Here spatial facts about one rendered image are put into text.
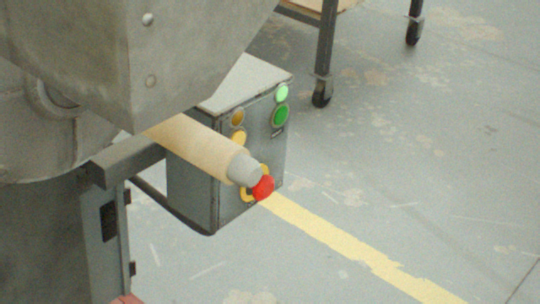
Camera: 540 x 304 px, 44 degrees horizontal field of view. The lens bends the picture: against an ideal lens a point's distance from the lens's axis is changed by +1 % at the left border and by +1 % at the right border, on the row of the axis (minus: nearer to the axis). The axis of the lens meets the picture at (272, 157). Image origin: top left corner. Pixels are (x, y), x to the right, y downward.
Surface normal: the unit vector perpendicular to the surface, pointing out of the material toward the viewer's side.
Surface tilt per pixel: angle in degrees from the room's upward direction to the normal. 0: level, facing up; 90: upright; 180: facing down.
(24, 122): 94
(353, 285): 0
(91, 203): 90
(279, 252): 0
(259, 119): 90
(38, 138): 96
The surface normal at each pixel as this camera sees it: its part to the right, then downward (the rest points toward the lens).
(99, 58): -0.64, 0.41
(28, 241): 0.76, 0.42
